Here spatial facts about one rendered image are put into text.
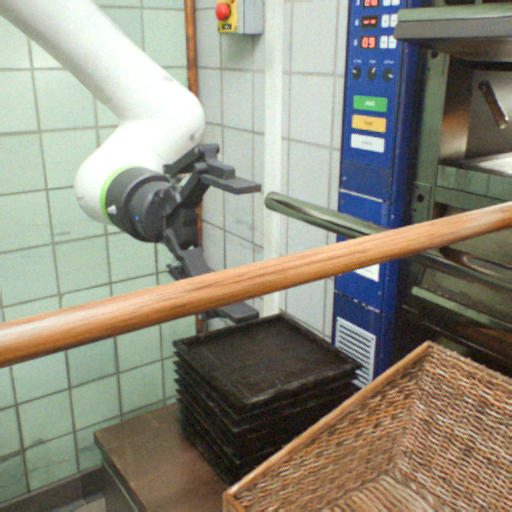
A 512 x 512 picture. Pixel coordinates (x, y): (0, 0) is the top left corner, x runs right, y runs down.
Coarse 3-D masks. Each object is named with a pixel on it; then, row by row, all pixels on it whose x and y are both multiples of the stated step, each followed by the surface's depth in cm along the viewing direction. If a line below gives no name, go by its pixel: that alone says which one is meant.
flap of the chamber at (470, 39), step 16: (400, 32) 92; (416, 32) 89; (432, 32) 87; (448, 32) 85; (464, 32) 83; (480, 32) 81; (496, 32) 79; (432, 48) 97; (448, 48) 94; (464, 48) 92; (480, 48) 90; (496, 48) 88
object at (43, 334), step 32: (416, 224) 62; (448, 224) 63; (480, 224) 66; (288, 256) 53; (320, 256) 54; (352, 256) 56; (384, 256) 58; (160, 288) 46; (192, 288) 47; (224, 288) 48; (256, 288) 50; (288, 288) 53; (32, 320) 41; (64, 320) 41; (96, 320) 42; (128, 320) 44; (160, 320) 46; (0, 352) 39; (32, 352) 40
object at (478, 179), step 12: (444, 168) 108; (456, 168) 106; (468, 168) 105; (480, 168) 105; (492, 168) 105; (444, 180) 108; (456, 180) 106; (468, 180) 104; (480, 180) 102; (492, 180) 100; (504, 180) 98; (480, 192) 102; (492, 192) 101; (504, 192) 99
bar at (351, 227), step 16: (272, 192) 90; (272, 208) 89; (288, 208) 86; (304, 208) 83; (320, 208) 82; (320, 224) 81; (336, 224) 78; (352, 224) 76; (368, 224) 74; (416, 256) 68; (432, 256) 66; (448, 256) 64; (464, 256) 63; (480, 256) 63; (448, 272) 65; (464, 272) 63; (480, 272) 61; (496, 272) 60; (496, 288) 60
